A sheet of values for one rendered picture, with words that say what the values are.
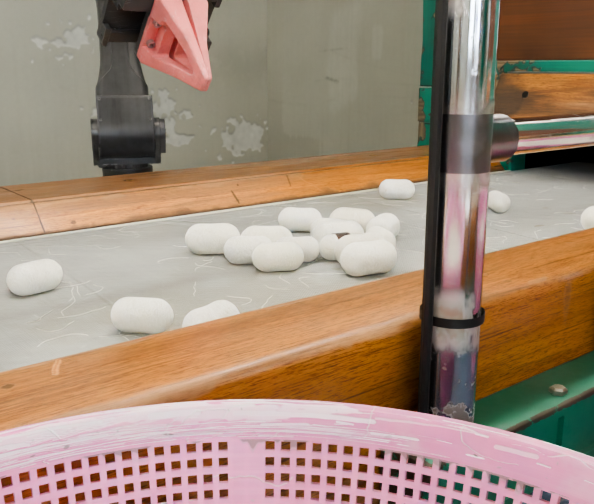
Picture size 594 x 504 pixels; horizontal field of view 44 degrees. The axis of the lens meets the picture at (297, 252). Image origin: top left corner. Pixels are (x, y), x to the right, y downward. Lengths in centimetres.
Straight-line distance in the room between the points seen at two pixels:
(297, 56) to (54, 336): 242
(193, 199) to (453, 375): 41
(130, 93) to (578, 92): 51
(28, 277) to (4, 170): 212
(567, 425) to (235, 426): 20
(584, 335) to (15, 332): 30
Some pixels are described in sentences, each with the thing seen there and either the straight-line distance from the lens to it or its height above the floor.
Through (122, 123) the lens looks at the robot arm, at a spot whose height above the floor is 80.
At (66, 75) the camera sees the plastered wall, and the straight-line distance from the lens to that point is 259.
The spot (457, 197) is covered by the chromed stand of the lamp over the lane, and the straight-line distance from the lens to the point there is 28.
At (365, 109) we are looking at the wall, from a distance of 243.
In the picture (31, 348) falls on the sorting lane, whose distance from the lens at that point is 37.
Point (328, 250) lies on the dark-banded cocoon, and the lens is 49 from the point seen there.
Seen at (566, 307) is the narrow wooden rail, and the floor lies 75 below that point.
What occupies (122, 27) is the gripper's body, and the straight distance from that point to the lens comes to 67.
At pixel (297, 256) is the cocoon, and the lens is 46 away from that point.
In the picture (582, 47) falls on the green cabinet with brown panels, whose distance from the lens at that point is 92.
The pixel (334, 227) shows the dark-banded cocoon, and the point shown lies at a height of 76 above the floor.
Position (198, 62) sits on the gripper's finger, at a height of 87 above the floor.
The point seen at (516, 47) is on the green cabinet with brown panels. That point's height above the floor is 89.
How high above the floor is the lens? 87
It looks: 14 degrees down
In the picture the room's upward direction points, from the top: straight up
